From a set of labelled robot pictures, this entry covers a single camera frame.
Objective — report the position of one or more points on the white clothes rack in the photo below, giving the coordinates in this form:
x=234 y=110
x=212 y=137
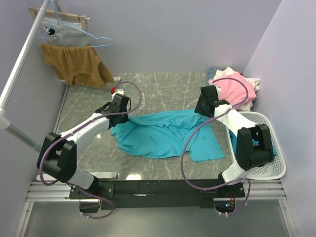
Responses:
x=30 y=93

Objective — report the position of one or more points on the white laundry basket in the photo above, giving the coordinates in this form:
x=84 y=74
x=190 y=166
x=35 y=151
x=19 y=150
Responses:
x=272 y=170

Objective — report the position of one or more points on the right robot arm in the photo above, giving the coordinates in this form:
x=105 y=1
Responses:
x=247 y=155

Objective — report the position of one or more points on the brown mustard shirt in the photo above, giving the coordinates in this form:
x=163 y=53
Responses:
x=77 y=65

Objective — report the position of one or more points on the grey panda shirt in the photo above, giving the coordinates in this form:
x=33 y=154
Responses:
x=63 y=33

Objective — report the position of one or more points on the turquoise polo shirt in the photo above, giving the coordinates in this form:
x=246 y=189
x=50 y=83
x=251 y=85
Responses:
x=168 y=134

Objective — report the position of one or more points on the teal shirt in basket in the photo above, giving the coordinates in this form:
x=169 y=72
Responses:
x=233 y=139

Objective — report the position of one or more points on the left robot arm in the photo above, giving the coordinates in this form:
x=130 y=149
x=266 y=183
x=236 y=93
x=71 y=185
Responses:
x=58 y=155

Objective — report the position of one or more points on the grey-blue folded shirt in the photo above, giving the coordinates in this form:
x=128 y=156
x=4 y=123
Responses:
x=210 y=74

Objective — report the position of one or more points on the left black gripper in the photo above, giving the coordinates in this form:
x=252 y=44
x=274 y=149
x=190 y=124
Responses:
x=118 y=119

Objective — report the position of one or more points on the aluminium rail frame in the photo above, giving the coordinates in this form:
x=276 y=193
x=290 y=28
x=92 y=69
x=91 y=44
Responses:
x=260 y=190

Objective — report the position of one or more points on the light blue wire hanger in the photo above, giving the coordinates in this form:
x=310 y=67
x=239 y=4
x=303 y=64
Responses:
x=95 y=41

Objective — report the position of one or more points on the black base beam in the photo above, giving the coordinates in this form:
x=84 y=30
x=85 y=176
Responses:
x=111 y=195

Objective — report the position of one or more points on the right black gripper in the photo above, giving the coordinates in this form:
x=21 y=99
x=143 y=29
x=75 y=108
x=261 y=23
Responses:
x=202 y=107

